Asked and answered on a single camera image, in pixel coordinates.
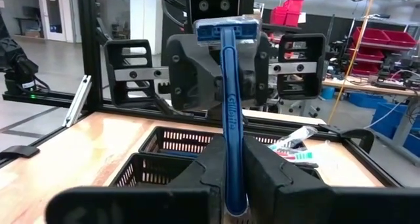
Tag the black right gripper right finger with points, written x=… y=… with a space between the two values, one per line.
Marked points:
x=311 y=204

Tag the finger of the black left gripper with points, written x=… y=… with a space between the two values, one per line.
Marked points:
x=320 y=86
x=113 y=92

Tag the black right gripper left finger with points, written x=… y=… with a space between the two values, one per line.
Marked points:
x=147 y=207

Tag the green toothbrush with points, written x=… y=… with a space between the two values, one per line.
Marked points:
x=303 y=156

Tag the grey toothbrush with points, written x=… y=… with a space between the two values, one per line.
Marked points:
x=298 y=135

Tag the red toothbrush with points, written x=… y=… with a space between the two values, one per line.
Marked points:
x=285 y=155

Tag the blue disposable razor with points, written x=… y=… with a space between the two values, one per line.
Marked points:
x=231 y=119

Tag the blue toothbrush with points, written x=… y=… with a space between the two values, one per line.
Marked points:
x=277 y=147

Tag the silver angle strut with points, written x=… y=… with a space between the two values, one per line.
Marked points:
x=77 y=102

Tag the wooden workbench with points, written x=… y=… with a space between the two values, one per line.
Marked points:
x=361 y=86

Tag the red storage bin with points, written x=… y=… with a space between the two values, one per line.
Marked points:
x=369 y=36
x=282 y=17
x=293 y=4
x=400 y=38

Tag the white square pillar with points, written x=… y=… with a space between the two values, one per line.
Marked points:
x=146 y=20

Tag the blue storage bin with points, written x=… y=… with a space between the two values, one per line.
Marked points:
x=390 y=115

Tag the white door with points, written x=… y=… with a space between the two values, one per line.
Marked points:
x=54 y=13

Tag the black device with green light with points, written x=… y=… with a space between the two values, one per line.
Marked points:
x=18 y=66

